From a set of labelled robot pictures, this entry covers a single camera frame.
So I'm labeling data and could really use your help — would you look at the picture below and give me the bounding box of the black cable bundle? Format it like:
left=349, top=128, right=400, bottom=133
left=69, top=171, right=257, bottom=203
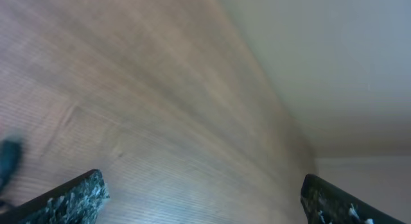
left=0, top=137, right=23, bottom=193

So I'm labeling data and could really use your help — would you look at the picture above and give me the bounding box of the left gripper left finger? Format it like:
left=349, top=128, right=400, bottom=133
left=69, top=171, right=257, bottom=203
left=1, top=169, right=110, bottom=224

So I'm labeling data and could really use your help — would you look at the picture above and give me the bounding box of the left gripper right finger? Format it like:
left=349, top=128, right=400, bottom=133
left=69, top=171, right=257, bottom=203
left=301, top=174, right=404, bottom=224

